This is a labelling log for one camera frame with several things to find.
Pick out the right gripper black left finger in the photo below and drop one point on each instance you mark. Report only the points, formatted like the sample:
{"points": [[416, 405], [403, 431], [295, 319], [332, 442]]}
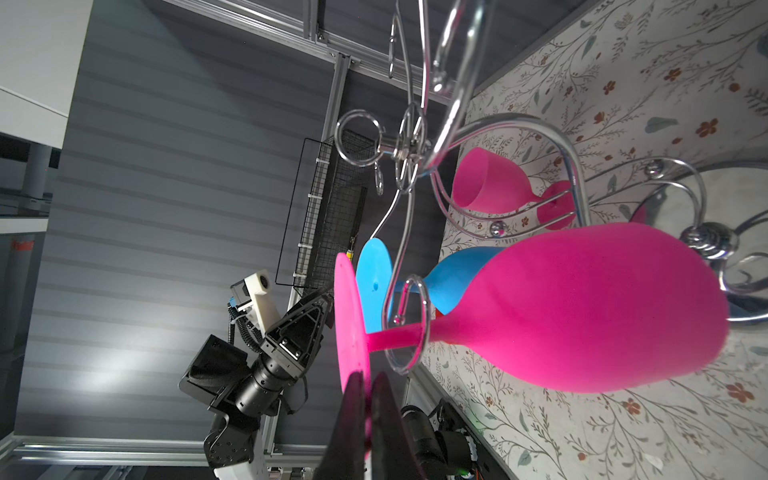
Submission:
{"points": [[344, 455]]}

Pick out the black wire wall basket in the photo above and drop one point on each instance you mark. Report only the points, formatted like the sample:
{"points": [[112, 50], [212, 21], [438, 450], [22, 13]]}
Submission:
{"points": [[325, 211]]}

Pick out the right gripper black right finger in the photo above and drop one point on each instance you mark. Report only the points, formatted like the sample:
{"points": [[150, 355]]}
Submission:
{"points": [[391, 453]]}

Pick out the yellow black object in basket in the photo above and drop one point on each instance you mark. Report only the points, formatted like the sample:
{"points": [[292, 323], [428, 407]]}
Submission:
{"points": [[350, 249]]}

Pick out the blue wine glass front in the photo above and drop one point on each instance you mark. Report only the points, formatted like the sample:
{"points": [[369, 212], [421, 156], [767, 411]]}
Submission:
{"points": [[446, 283]]}

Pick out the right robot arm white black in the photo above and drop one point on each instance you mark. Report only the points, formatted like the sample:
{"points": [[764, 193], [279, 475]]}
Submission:
{"points": [[442, 454]]}

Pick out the pink wine glass front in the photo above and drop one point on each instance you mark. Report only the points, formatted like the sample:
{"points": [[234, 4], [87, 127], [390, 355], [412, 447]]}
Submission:
{"points": [[588, 310]]}

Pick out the pink wine glass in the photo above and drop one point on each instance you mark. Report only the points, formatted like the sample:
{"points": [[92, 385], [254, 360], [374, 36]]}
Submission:
{"points": [[488, 183], [588, 310]]}

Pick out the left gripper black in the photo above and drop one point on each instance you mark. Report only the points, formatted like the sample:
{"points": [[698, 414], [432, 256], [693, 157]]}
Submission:
{"points": [[284, 358]]}

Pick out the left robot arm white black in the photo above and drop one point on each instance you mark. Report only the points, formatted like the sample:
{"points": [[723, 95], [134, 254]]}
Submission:
{"points": [[234, 446]]}

